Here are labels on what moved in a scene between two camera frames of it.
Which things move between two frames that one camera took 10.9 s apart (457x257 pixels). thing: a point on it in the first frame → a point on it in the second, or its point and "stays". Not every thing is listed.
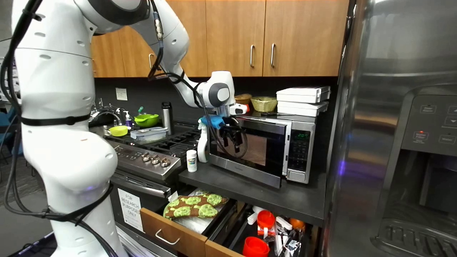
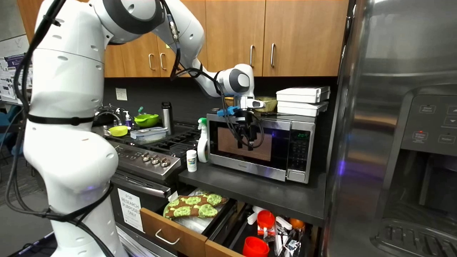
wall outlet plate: [121, 93] stays
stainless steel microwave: [271, 150] stays
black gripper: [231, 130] → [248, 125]
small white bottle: [191, 160] stays
